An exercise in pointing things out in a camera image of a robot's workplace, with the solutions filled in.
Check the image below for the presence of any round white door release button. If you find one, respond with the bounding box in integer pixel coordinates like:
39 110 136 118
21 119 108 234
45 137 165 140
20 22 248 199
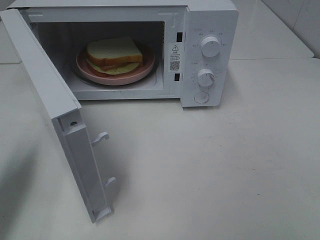
194 91 210 104

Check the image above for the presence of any pink round plate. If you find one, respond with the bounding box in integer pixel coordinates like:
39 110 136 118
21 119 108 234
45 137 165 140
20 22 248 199
75 44 156 86

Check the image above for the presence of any toast sandwich with filling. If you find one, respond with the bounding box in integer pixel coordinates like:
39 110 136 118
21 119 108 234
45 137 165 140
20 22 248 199
86 37 143 75

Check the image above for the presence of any white microwave door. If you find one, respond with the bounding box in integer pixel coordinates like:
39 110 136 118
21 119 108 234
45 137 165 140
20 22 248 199
0 9 116 223

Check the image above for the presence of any glass microwave turntable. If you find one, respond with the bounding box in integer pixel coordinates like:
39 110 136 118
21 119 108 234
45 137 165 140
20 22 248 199
73 57 158 85

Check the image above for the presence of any lower white timer knob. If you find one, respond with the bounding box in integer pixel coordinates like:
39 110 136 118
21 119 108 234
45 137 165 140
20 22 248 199
197 68 215 87

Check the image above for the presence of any white warning label sticker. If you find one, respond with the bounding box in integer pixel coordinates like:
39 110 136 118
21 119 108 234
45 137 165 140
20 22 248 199
168 42 183 72

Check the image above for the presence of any white microwave oven body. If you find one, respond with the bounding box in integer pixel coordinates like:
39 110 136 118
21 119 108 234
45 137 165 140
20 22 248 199
6 0 239 107

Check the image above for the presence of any upper white power knob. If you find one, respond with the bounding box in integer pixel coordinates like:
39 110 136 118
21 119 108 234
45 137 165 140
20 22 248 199
200 35 222 58

